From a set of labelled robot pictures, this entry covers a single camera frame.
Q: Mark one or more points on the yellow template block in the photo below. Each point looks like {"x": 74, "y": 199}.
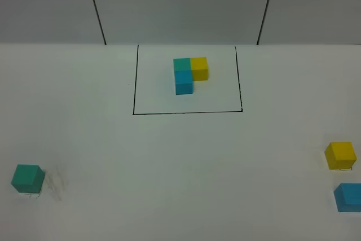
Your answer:
{"x": 199, "y": 68}

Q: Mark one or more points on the blue template block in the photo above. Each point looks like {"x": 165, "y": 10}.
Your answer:
{"x": 183, "y": 82}

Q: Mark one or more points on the green template block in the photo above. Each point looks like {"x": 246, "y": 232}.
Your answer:
{"x": 182, "y": 64}

